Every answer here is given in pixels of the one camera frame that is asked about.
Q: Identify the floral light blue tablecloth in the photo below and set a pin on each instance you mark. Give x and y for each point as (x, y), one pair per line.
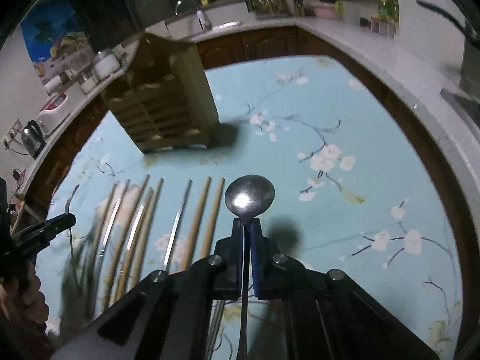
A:
(351, 193)

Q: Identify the wall power outlet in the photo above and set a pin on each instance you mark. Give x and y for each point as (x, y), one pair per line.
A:
(11, 134)

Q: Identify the knife block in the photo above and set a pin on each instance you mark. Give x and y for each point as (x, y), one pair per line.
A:
(298, 8)

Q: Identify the pink bowl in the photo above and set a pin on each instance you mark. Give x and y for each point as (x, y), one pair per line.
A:
(325, 10)

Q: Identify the metal spoon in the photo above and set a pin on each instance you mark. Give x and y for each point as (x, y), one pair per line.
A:
(247, 197)

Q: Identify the wooden utensil holder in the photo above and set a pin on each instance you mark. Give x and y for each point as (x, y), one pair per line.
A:
(163, 100)

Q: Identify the stainless kitchen sink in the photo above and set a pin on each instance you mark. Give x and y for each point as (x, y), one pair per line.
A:
(227, 25)

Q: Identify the left hand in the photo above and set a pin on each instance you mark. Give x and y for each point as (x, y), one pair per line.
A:
(26, 308)

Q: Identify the stainless electric kettle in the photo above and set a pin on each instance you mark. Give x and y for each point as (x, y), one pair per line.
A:
(32, 138)

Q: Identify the oil bottle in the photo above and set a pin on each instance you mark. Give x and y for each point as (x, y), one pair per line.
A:
(384, 10)

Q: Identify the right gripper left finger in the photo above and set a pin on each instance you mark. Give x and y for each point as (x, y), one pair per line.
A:
(228, 275)

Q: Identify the metal chopstick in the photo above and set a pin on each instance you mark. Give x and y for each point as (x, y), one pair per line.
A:
(107, 231)
(137, 222)
(175, 227)

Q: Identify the black pan handle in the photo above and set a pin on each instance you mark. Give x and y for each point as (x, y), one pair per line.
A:
(470, 35)

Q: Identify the white pot with lid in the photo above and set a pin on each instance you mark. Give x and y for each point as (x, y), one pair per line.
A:
(104, 64)

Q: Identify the white red rice cooker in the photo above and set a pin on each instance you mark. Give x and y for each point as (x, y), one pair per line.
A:
(56, 109)

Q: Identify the beach fruit poster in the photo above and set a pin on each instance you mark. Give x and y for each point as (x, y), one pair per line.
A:
(55, 41)

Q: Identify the chrome sink faucet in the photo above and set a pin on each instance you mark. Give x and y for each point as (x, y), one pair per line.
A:
(204, 23)

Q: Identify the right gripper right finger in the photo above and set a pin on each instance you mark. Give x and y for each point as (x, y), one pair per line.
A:
(265, 274)

